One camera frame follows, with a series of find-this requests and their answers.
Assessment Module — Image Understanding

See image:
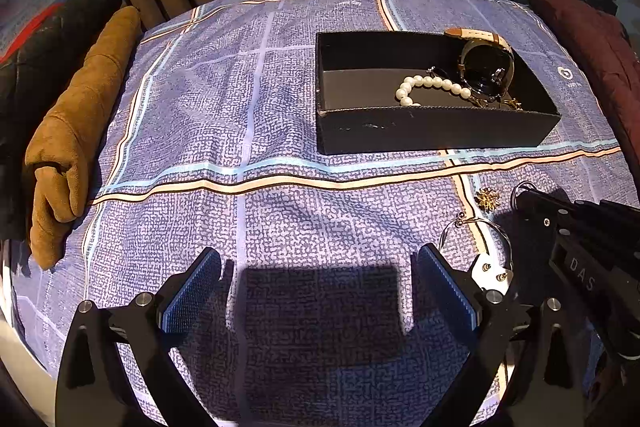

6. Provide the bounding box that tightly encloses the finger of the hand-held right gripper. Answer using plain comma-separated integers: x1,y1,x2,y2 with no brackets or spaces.
575,200,640,242
515,190,576,264

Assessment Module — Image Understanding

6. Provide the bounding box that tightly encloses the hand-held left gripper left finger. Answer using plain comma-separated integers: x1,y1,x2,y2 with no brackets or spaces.
55,248,222,427

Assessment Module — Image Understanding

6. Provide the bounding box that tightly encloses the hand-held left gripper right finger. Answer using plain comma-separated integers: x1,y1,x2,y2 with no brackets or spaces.
416,243,585,427

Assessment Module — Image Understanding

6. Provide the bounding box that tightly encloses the small gold ring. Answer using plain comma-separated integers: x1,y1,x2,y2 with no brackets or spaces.
512,180,534,208

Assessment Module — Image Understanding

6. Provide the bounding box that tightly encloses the thin silver bangle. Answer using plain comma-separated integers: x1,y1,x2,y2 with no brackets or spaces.
439,213,515,271

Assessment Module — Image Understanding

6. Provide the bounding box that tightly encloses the gold chain pearl bracelet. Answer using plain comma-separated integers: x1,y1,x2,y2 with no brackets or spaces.
475,94,524,112

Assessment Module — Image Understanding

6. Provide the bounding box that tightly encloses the black rectangular box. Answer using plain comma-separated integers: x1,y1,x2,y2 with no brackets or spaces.
316,30,562,156

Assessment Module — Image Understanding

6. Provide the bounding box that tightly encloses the white pearl bracelet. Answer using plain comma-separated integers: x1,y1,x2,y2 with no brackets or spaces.
395,76,474,107

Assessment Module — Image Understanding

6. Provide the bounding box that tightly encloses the white plate with two studs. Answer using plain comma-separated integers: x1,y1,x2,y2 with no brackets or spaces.
471,254,514,293

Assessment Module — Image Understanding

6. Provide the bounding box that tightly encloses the gold brooch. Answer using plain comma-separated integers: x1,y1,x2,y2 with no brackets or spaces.
475,188,503,212

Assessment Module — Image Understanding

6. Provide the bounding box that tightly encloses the blue patterned bedsheet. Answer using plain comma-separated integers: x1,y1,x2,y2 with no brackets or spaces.
10,0,637,427

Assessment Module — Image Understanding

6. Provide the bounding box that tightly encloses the maroon cushion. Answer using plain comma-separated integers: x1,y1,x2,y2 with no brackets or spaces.
529,0,640,158

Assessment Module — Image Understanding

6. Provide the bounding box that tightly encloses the wristwatch with tan strap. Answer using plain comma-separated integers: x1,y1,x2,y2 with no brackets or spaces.
445,27,516,105

